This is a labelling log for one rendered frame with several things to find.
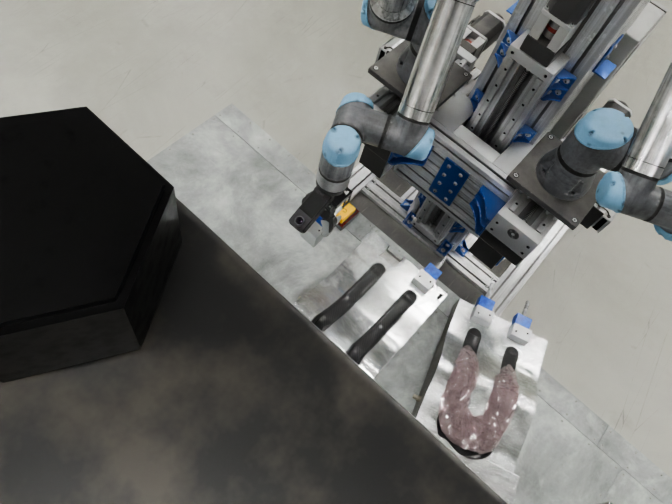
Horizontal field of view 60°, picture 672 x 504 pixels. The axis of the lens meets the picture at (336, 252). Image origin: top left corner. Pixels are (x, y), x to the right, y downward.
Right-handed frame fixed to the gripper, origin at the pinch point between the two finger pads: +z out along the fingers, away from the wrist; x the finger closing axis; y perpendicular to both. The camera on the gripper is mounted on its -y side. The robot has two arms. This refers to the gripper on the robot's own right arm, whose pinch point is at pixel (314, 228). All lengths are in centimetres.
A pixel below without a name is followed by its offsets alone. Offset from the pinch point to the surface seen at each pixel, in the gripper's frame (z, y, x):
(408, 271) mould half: 5.9, 11.6, -24.4
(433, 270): 4.5, 16.0, -29.1
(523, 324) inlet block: 8, 23, -56
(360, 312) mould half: 6.4, -6.2, -22.8
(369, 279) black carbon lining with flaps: 6.8, 2.7, -18.4
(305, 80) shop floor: 96, 107, 89
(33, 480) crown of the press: -106, -68, -30
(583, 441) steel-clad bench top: 15, 12, -86
